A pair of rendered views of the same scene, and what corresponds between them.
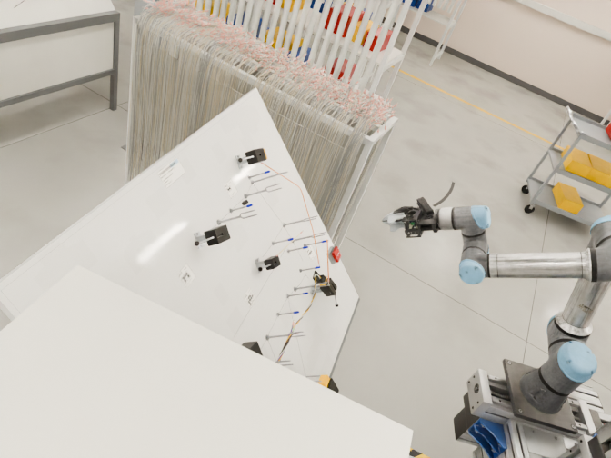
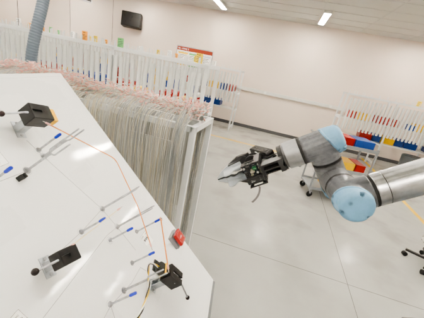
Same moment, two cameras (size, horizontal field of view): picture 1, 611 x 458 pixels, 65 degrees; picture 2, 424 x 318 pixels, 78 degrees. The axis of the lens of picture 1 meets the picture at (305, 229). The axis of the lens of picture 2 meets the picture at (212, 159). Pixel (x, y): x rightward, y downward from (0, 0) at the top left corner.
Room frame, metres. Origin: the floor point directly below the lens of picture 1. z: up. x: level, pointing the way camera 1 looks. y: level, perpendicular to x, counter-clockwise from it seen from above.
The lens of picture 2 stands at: (0.68, -0.17, 1.74)
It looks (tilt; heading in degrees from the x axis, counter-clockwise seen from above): 20 degrees down; 356
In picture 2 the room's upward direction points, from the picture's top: 11 degrees clockwise
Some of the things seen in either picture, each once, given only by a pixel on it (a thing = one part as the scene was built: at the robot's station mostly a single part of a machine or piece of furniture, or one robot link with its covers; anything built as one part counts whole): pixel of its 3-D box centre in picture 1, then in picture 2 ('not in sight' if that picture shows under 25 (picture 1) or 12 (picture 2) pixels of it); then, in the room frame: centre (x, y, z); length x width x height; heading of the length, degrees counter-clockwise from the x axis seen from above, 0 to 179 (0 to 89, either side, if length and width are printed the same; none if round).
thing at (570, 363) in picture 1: (569, 365); not in sight; (1.15, -0.96, 1.33); 0.13 x 0.12 x 0.14; 172
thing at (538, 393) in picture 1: (548, 385); not in sight; (1.14, -0.96, 1.21); 0.15 x 0.15 x 0.10
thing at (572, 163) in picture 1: (583, 174); (332, 165); (4.76, -2.45, 0.54); 0.99 x 0.50 x 1.08; 86
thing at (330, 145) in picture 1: (241, 174); (95, 193); (2.28, 0.46, 0.78); 1.39 x 0.45 x 1.56; 75
